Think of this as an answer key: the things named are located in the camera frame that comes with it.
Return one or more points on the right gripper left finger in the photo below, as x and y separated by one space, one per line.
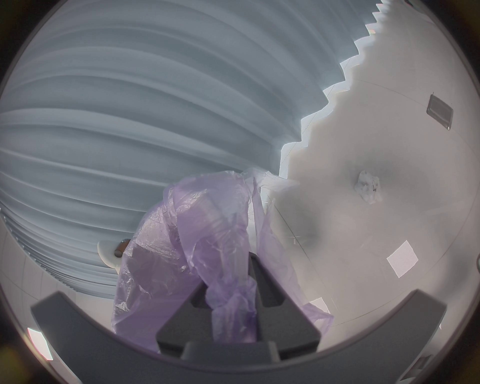
180 326

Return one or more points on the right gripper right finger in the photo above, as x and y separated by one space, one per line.
285 318

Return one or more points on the purple plastic bag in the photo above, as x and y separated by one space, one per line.
210 232

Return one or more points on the white cushioned wooden chair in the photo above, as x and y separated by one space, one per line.
110 255

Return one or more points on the crumpled white paper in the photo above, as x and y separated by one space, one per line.
368 187

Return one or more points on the pale blue curtain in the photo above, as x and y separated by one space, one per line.
150 112

